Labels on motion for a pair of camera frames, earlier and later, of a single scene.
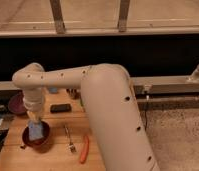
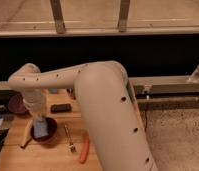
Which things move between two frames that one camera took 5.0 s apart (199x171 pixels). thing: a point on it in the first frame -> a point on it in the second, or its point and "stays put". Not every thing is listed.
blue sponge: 35,129 stays put
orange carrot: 85,149 stays put
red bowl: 37,143 -> 52,129
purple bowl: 17,104 stays put
